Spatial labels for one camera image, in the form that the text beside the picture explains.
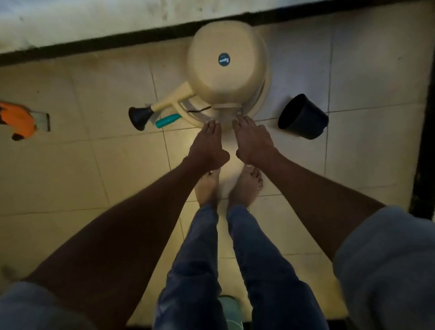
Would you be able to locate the person's left hand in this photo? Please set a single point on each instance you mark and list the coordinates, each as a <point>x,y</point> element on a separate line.
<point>207,149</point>

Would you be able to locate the person's right hand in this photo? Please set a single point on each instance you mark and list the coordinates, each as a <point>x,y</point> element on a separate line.
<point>255,142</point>

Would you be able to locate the small black plastic pot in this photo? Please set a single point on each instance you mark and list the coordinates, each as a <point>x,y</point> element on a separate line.
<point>302,117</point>

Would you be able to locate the beige plastic watering can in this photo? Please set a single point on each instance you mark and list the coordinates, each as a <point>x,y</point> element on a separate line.
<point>210,81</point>

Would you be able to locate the person's left forearm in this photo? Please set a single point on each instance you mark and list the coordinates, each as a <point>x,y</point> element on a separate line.
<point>119,244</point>

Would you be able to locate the person's right forearm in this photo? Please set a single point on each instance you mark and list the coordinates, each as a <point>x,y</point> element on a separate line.
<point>323,204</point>

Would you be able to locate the person's left foot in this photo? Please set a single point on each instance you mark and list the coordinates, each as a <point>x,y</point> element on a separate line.
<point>207,187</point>

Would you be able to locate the person's right leg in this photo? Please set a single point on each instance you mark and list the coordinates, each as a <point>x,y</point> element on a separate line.
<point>272,272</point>

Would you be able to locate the person's grey shirt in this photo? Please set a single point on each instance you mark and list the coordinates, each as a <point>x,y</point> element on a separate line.
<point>391,272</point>

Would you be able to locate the grey glove packaging card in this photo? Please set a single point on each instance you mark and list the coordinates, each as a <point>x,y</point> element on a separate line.
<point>42,121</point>

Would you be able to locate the orange black work glove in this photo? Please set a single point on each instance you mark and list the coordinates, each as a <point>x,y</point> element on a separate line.
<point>17,120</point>

